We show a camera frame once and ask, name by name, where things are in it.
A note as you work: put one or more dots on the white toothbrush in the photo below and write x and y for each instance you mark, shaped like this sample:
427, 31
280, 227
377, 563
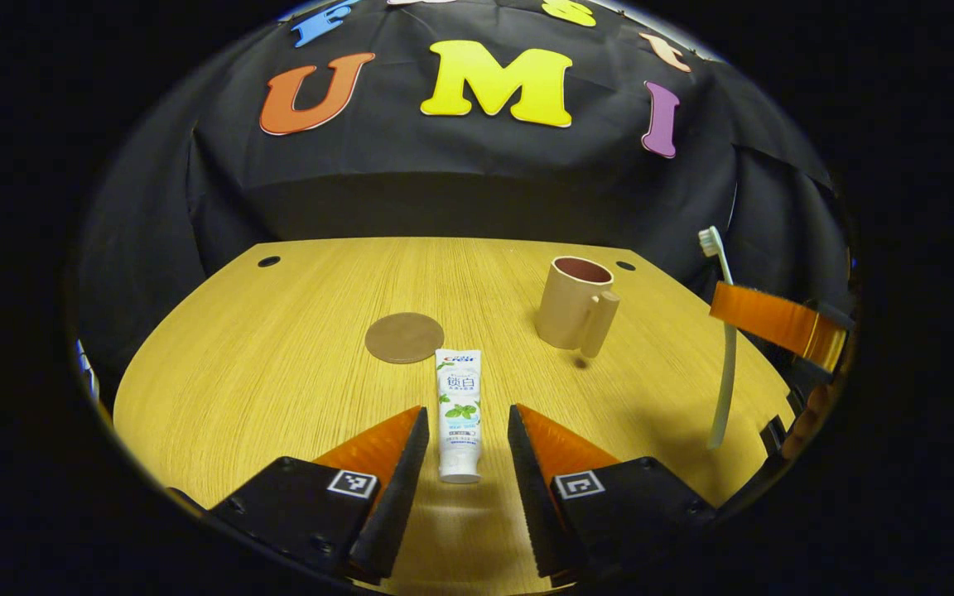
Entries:
725, 381

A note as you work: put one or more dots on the beige cup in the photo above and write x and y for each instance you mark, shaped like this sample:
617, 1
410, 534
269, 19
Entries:
568, 310

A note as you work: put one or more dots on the black backdrop cloth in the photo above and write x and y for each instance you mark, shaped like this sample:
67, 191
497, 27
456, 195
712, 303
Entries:
460, 182

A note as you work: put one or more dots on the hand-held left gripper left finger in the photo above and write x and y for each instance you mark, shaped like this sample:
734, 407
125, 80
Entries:
394, 505

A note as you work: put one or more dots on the brown round coaster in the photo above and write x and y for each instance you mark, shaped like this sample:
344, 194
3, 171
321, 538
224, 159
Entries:
404, 338

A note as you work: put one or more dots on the white toothpaste tube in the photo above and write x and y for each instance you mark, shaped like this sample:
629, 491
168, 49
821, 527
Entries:
459, 414

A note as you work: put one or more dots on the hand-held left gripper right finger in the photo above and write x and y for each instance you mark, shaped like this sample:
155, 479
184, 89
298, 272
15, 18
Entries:
531, 505

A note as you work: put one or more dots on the wooden desktop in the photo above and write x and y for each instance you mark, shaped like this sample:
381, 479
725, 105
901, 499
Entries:
278, 372

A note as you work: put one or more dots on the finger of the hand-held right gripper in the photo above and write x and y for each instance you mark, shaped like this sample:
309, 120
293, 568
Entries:
775, 321

